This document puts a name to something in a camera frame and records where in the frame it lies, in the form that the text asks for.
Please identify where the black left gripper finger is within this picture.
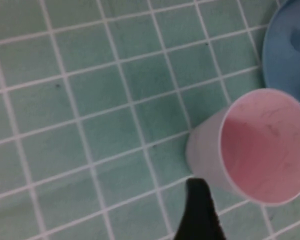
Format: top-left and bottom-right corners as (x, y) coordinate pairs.
(173, 177), (227, 240)

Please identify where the pink plastic cup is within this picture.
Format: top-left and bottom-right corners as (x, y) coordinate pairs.
(185, 87), (300, 207)

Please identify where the blue cup stand with pegs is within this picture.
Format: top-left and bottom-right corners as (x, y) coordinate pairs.
(261, 0), (300, 113)

